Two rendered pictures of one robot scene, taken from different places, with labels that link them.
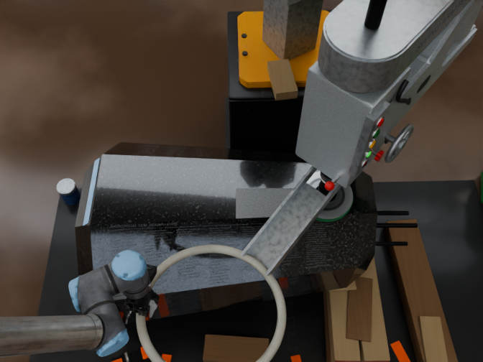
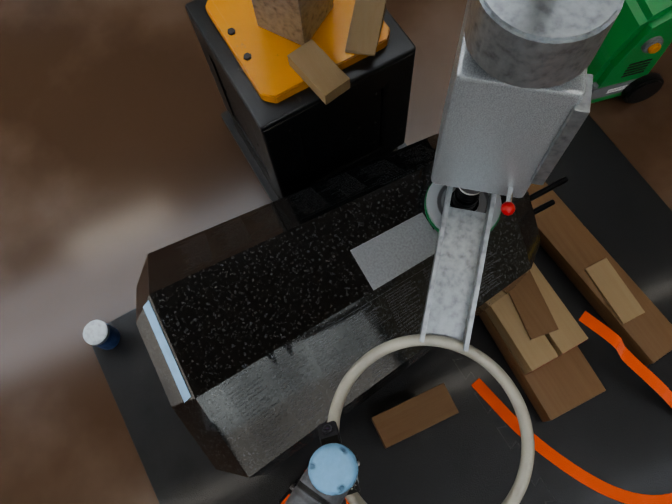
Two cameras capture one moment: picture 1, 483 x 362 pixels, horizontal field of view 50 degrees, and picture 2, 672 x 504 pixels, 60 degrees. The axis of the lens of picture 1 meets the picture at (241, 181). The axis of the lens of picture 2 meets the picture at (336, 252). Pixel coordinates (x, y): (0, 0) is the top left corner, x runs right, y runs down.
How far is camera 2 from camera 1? 65 cm
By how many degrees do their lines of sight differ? 15
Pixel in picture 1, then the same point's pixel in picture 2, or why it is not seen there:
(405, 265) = (540, 218)
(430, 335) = (606, 283)
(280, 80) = (320, 75)
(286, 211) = (443, 256)
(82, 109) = (47, 218)
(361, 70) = (574, 53)
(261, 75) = (288, 78)
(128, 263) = (334, 469)
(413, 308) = (574, 263)
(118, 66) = (58, 137)
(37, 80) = not seen: outside the picture
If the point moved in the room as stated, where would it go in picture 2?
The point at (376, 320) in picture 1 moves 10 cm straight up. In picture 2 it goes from (551, 301) to (560, 294)
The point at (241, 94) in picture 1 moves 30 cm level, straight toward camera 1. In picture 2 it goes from (275, 115) to (318, 188)
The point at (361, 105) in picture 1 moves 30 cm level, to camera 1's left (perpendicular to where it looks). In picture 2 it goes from (563, 97) to (410, 177)
